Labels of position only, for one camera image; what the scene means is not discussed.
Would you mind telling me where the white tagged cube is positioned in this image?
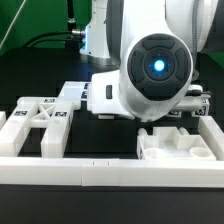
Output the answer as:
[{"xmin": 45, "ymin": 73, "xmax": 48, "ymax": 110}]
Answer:
[
  {"xmin": 166, "ymin": 111, "xmax": 182, "ymax": 118},
  {"xmin": 191, "ymin": 99, "xmax": 210, "ymax": 117}
]

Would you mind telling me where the white chair seat part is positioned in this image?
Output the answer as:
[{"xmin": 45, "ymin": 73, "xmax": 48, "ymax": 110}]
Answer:
[{"xmin": 136, "ymin": 127, "xmax": 216, "ymax": 161}]

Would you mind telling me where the black cable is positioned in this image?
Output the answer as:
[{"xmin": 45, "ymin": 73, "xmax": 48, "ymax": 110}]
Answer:
[{"xmin": 24, "ymin": 29, "xmax": 87, "ymax": 48}]

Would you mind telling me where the white cord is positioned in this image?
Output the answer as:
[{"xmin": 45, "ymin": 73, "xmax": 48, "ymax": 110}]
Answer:
[{"xmin": 0, "ymin": 0, "xmax": 28, "ymax": 51}]

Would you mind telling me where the white chair back frame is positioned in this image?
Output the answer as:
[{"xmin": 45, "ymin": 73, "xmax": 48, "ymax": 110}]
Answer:
[{"xmin": 0, "ymin": 97, "xmax": 81, "ymax": 158}]

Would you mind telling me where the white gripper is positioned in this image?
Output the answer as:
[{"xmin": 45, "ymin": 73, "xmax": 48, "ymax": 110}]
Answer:
[{"xmin": 87, "ymin": 70, "xmax": 134, "ymax": 120}]

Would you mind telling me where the white tagged cube left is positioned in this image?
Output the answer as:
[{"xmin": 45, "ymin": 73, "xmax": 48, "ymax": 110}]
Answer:
[{"xmin": 166, "ymin": 111, "xmax": 182, "ymax": 118}]

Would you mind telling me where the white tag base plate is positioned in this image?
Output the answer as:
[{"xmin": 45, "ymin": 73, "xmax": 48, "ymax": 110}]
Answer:
[{"xmin": 59, "ymin": 81, "xmax": 89, "ymax": 101}]

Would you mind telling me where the white tagged cube right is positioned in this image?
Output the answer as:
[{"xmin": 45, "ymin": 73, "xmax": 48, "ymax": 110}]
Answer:
[{"xmin": 191, "ymin": 99, "xmax": 210, "ymax": 117}]

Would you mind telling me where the white U-shaped fence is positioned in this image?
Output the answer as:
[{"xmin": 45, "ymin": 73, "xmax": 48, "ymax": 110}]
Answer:
[{"xmin": 0, "ymin": 116, "xmax": 224, "ymax": 188}]

